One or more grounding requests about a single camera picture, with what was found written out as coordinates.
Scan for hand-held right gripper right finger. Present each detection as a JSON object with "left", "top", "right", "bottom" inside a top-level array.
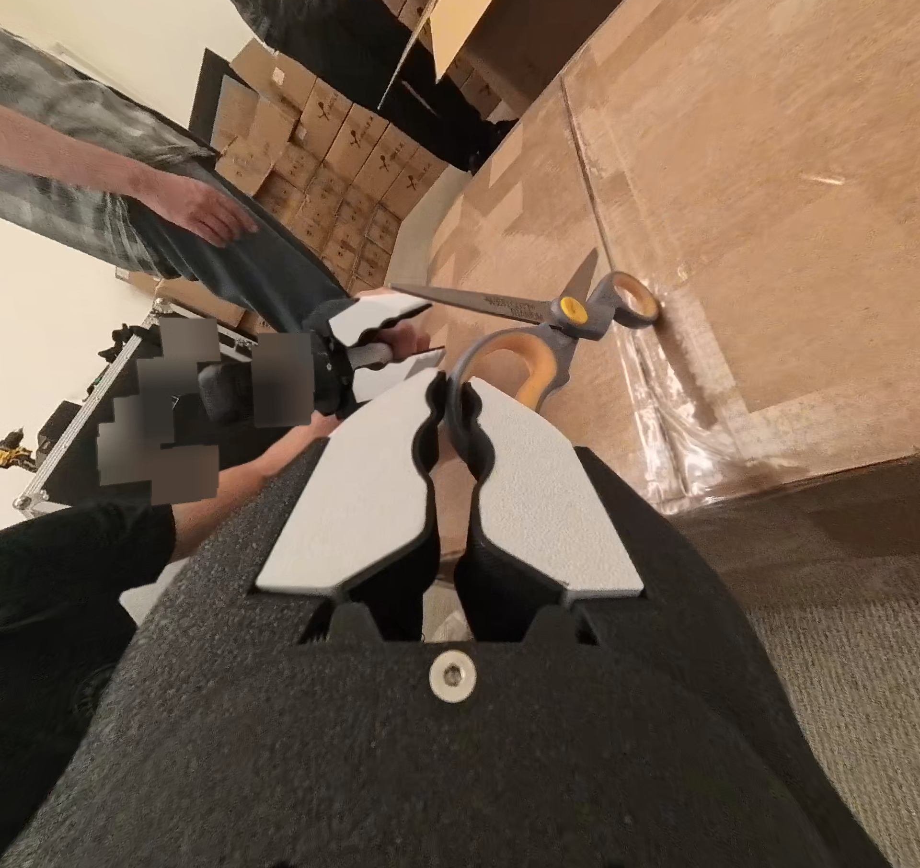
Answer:
[{"left": 454, "top": 376, "right": 645, "bottom": 643}]

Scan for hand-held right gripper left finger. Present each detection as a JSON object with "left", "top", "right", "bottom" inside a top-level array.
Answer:
[{"left": 255, "top": 371, "right": 443, "bottom": 642}]

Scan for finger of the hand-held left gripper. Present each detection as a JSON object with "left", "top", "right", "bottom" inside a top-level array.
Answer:
[
  {"left": 348, "top": 349, "right": 447, "bottom": 403},
  {"left": 327, "top": 292, "right": 432, "bottom": 346}
]

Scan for grey orange scissors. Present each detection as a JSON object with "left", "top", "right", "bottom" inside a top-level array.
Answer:
[{"left": 390, "top": 249, "right": 662, "bottom": 467}]

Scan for large brown cardboard box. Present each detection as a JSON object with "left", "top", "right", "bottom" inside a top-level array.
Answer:
[{"left": 420, "top": 0, "right": 920, "bottom": 560}]

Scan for another person's forearm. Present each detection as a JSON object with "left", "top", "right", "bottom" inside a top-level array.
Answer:
[{"left": 0, "top": 103, "right": 188, "bottom": 201}]

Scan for person's left hand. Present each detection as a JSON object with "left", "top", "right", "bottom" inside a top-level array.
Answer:
[{"left": 379, "top": 320, "right": 432, "bottom": 369}]

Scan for stack of small cardboard boxes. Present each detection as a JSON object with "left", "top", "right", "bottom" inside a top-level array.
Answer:
[{"left": 151, "top": 0, "right": 522, "bottom": 337}]

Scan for black aluminium flight case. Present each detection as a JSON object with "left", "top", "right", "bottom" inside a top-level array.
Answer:
[{"left": 14, "top": 304, "right": 317, "bottom": 517}]

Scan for black board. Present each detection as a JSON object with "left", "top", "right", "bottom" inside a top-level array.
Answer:
[{"left": 190, "top": 49, "right": 232, "bottom": 137}]

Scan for person's black shirt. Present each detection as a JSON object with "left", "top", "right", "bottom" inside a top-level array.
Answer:
[{"left": 0, "top": 502, "right": 181, "bottom": 868}]

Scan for open cardboard box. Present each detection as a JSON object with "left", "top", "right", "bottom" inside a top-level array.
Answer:
[{"left": 430, "top": 0, "right": 669, "bottom": 103}]

